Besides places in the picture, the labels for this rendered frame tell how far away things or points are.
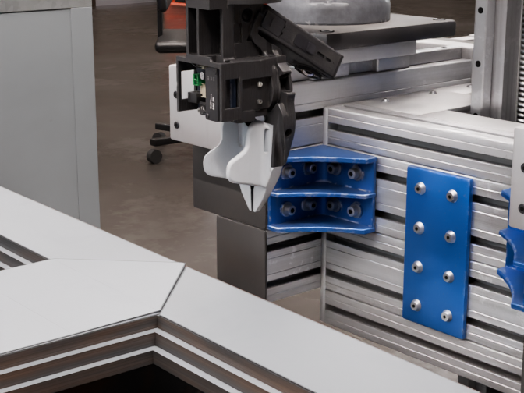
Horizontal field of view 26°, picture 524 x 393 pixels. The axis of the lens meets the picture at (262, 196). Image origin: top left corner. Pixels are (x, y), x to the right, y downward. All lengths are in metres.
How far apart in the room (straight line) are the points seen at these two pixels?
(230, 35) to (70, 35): 0.89
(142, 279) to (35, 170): 0.89
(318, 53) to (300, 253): 0.34
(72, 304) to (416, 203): 0.44
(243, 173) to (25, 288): 0.22
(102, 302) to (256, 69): 0.25
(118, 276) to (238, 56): 0.23
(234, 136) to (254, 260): 0.28
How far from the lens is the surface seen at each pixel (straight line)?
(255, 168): 1.05
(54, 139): 1.90
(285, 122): 1.04
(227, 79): 1.00
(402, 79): 1.43
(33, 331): 0.92
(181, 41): 5.11
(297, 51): 1.07
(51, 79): 1.88
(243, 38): 1.03
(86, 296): 0.99
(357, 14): 1.35
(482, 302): 1.22
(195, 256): 3.89
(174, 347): 0.92
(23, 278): 1.04
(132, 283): 1.02
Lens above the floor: 1.18
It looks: 15 degrees down
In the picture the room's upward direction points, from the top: straight up
